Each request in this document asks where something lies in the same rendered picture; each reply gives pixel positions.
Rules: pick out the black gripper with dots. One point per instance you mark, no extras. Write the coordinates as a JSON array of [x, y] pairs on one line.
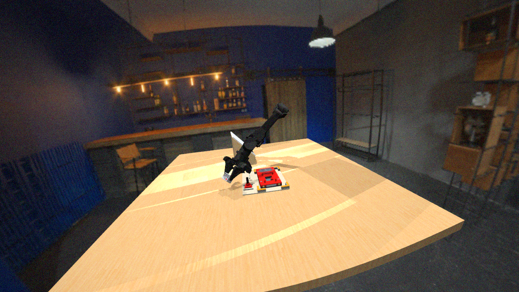
[[238, 163]]

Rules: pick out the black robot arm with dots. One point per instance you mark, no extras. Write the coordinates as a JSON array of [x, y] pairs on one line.
[[256, 138]]

